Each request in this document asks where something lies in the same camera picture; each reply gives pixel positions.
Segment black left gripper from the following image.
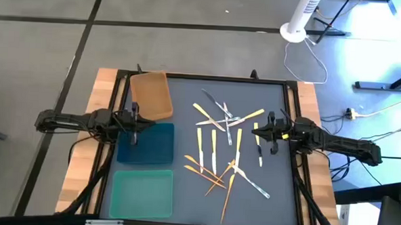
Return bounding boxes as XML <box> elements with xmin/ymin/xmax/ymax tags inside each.
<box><xmin>116</xmin><ymin>101</ymin><xmax>158</xmax><ymax>147</ymax></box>

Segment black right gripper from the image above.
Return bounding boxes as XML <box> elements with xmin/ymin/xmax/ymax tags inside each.
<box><xmin>251</xmin><ymin>110</ymin><xmax>292</xmax><ymax>156</ymax></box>

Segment yellow-handled knife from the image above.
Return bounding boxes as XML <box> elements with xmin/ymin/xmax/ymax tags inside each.
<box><xmin>233</xmin><ymin>127</ymin><xmax>243</xmax><ymax>173</ymax></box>
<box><xmin>251</xmin><ymin>122</ymin><xmax>265</xmax><ymax>168</ymax></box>
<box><xmin>194</xmin><ymin>127</ymin><xmax>207</xmax><ymax>174</ymax></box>
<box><xmin>209</xmin><ymin>129</ymin><xmax>219</xmax><ymax>176</ymax></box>
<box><xmin>226</xmin><ymin>107</ymin><xmax>266</xmax><ymax>129</ymax></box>
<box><xmin>191</xmin><ymin>103</ymin><xmax>228</xmax><ymax>133</ymax></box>

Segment gold knife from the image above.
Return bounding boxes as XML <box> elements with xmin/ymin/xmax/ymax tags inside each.
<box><xmin>219</xmin><ymin>173</ymin><xmax>236</xmax><ymax>225</ymax></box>
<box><xmin>182</xmin><ymin>165</ymin><xmax>228</xmax><ymax>190</ymax></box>
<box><xmin>205</xmin><ymin>157</ymin><xmax>236</xmax><ymax>199</ymax></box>
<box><xmin>183</xmin><ymin>155</ymin><xmax>226</xmax><ymax>183</ymax></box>

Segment blue plastic bin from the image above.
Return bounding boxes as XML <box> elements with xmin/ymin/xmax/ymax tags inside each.
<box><xmin>116</xmin><ymin>120</ymin><xmax>176</xmax><ymax>167</ymax></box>

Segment orange plastic bin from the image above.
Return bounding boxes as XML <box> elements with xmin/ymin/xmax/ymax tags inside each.
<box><xmin>127</xmin><ymin>69</ymin><xmax>176</xmax><ymax>123</ymax></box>

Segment green plastic bin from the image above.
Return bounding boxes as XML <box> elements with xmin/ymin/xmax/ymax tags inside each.
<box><xmin>108</xmin><ymin>167</ymin><xmax>175</xmax><ymax>222</ymax></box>

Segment white power strip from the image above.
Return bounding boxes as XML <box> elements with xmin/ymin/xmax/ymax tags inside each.
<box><xmin>344</xmin><ymin>107</ymin><xmax>360</xmax><ymax>121</ymax></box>

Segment grey table mat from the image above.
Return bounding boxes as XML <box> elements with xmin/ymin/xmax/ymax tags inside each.
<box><xmin>100</xmin><ymin>75</ymin><xmax>305</xmax><ymax>225</ymax></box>

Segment black desk foot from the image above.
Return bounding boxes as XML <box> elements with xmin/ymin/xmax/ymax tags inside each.
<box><xmin>354</xmin><ymin>63</ymin><xmax>401</xmax><ymax>92</ymax></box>

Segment black base beam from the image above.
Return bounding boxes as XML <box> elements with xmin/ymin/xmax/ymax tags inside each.
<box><xmin>331</xmin><ymin>181</ymin><xmax>401</xmax><ymax>207</ymax></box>

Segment white tower fan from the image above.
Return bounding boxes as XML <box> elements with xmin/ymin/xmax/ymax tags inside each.
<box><xmin>279</xmin><ymin>0</ymin><xmax>324</xmax><ymax>45</ymax></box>

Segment black tripod stand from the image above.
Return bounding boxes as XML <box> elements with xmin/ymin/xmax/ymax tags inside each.
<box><xmin>312</xmin><ymin>0</ymin><xmax>354</xmax><ymax>45</ymax></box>

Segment dark grey chair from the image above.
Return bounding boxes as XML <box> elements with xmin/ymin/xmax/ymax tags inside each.
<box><xmin>375</xmin><ymin>110</ymin><xmax>401</xmax><ymax>225</ymax></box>

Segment black table frame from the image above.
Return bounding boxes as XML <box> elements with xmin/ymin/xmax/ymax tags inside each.
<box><xmin>80</xmin><ymin>62</ymin><xmax>325</xmax><ymax>225</ymax></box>

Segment black cable bundle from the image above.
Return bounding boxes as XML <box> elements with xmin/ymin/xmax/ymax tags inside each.
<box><xmin>290</xmin><ymin>153</ymin><xmax>347</xmax><ymax>225</ymax></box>
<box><xmin>55</xmin><ymin>143</ymin><xmax>117</xmax><ymax>218</ymax></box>

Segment white fan cable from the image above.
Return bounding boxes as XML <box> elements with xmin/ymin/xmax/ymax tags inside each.
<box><xmin>282</xmin><ymin>33</ymin><xmax>331</xmax><ymax>85</ymax></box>

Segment silver aluminium bracket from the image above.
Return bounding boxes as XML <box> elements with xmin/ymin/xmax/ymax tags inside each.
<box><xmin>85</xmin><ymin>218</ymin><xmax>125</xmax><ymax>225</ymax></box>

